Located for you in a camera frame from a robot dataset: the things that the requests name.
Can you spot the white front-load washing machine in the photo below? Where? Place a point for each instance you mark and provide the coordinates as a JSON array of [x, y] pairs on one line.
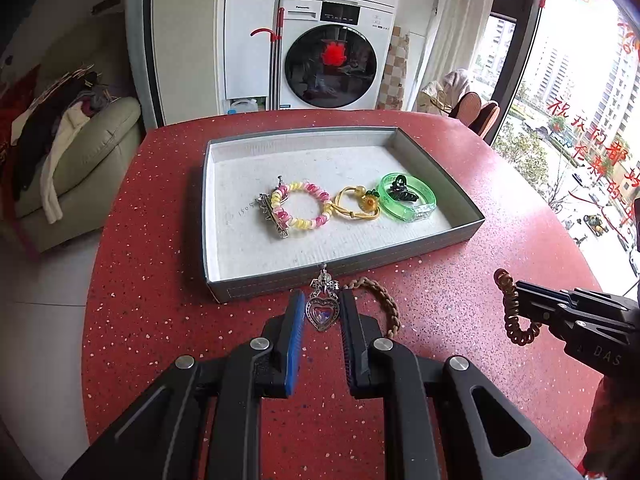
[[334, 52]]

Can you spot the red handled mop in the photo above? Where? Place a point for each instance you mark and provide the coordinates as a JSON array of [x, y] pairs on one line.
[[275, 38]]

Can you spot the white detergent bottle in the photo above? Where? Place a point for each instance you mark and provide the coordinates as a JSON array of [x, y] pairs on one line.
[[242, 106]]

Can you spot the brown chair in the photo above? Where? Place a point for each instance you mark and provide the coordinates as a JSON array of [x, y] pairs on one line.
[[467, 109], [486, 118]]

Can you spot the checkered hanging towel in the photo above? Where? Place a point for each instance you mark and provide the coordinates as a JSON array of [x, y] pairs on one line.
[[392, 88]]

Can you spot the cream leather sofa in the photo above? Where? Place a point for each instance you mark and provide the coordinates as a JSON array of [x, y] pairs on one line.
[[91, 171]]

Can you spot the white bag on chair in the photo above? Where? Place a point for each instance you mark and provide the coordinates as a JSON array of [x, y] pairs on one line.
[[440, 96]]

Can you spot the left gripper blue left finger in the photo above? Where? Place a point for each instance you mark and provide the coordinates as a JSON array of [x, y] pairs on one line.
[[279, 348]]

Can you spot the green translucent bangle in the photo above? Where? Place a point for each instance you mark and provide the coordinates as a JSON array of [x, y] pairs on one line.
[[404, 211]]

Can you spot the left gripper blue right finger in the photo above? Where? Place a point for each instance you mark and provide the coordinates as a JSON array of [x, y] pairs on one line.
[[358, 332]]

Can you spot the silver heart pendant charm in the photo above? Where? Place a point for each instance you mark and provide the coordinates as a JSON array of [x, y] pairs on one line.
[[322, 308]]

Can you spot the black hair claw clip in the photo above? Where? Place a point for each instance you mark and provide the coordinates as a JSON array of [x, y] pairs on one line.
[[400, 191]]

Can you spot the white tall cabinet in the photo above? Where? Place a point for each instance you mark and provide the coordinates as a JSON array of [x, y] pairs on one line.
[[189, 58]]

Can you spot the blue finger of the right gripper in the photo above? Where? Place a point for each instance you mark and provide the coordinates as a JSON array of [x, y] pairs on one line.
[[532, 315], [537, 299]]

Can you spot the pile of clothes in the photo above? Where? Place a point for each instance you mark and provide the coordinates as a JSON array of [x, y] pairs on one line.
[[42, 135]]

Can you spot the grey jewelry tray box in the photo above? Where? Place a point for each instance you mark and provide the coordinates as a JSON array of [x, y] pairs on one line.
[[277, 205]]

